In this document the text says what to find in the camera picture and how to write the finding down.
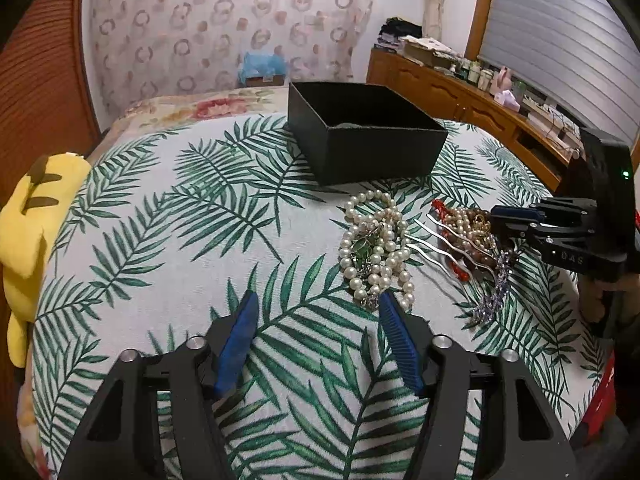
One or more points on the pink tissue box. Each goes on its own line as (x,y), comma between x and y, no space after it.
(509,100)

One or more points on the pink rabbit bottle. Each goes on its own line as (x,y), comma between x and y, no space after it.
(504,79)

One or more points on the small cardboard box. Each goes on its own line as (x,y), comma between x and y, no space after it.
(262,80)

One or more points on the floral blanket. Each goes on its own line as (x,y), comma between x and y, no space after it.
(200,107)

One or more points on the circle pattern curtain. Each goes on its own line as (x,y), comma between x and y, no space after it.
(210,25)

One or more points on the blue plastic bag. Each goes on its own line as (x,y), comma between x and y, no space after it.
(262,64)

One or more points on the silver wavy hair fork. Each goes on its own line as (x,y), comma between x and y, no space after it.
(440,246)

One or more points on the group of small bottles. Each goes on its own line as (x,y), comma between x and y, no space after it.
(475,74)

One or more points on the green leaf print cloth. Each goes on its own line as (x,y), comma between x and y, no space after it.
(165,240)

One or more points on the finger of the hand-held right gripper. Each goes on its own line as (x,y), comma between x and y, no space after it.
(517,213)
(515,231)

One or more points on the wooden cabinet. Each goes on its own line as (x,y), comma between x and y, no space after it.
(450,95)

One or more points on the black cardboard box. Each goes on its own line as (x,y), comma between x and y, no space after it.
(380,152)

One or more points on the box with floral cloth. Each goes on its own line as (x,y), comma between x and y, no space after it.
(430,50)

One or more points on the pile of dark clothes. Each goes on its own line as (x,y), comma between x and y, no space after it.
(397,32)

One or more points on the yellow plush toy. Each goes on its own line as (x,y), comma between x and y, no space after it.
(35,240)

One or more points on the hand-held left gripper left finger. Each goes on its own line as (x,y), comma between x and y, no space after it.
(237,345)

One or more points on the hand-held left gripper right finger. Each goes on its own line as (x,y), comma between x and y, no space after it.
(400,345)

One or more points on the grey window blind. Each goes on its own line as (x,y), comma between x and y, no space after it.
(560,30)

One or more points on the brown slatted wardrobe door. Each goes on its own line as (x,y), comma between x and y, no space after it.
(40,85)

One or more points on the person's right hand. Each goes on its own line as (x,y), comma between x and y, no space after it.
(594,300)

